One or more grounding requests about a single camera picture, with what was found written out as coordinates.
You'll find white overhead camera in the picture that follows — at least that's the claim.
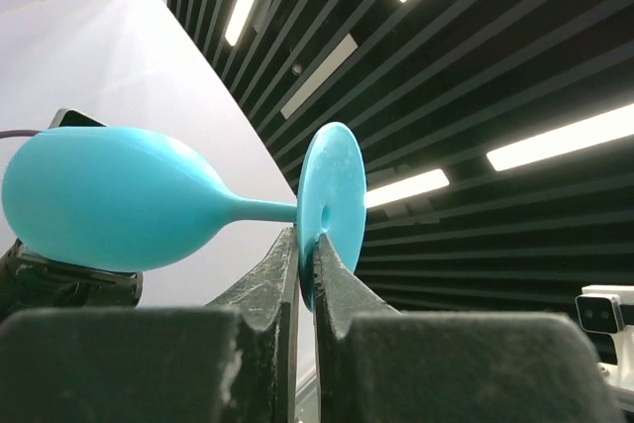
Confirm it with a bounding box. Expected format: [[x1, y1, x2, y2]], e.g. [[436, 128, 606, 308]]
[[575, 284, 633, 397]]

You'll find blue wine glass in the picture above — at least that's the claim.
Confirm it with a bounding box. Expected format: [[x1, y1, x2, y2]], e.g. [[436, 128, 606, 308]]
[[1, 122, 367, 307]]

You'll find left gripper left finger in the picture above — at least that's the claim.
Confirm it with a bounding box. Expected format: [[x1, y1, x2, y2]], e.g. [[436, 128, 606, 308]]
[[1, 227, 299, 422]]

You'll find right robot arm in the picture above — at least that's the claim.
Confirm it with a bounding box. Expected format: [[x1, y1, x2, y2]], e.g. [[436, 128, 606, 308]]
[[1, 240, 143, 320]]

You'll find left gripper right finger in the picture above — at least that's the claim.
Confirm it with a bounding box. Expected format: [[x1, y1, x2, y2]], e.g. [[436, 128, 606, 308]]
[[313, 237, 624, 422]]

